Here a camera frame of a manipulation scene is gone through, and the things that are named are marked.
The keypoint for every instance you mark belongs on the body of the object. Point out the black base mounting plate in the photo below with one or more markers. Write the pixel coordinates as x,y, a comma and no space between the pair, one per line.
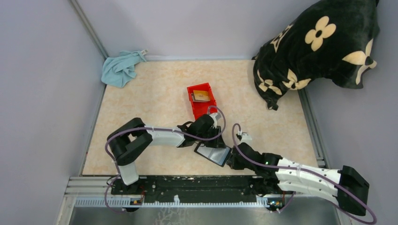
198,189

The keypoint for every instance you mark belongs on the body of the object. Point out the black leather card holder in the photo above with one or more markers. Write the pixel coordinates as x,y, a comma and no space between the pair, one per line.
215,155

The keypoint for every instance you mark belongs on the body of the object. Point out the light blue cloth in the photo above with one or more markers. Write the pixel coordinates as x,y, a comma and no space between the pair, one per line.
118,71

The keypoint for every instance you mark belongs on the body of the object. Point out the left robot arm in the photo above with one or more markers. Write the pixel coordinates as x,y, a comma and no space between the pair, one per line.
128,142

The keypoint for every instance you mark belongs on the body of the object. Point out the stack of credit cards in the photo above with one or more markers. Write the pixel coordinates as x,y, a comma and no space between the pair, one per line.
200,98

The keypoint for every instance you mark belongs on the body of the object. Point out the red plastic bin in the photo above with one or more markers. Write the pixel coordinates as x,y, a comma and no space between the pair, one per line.
201,108

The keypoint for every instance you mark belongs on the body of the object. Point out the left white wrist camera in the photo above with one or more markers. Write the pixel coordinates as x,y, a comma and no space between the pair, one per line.
215,117

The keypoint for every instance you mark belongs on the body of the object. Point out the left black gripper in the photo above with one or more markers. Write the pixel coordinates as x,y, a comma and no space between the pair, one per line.
218,142

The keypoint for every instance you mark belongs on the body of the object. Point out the aluminium front rail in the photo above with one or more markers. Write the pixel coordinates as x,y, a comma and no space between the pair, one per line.
96,192

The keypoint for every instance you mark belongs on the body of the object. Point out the black floral blanket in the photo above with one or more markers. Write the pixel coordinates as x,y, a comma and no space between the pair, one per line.
331,39

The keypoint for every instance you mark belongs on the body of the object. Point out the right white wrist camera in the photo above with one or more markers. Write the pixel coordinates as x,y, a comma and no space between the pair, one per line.
244,137

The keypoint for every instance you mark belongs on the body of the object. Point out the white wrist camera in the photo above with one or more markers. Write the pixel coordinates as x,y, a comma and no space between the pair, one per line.
215,117
244,137

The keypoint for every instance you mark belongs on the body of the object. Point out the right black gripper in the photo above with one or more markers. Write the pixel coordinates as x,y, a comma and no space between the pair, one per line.
232,162

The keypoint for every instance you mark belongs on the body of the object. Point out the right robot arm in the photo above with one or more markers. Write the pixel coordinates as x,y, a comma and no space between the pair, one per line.
342,187

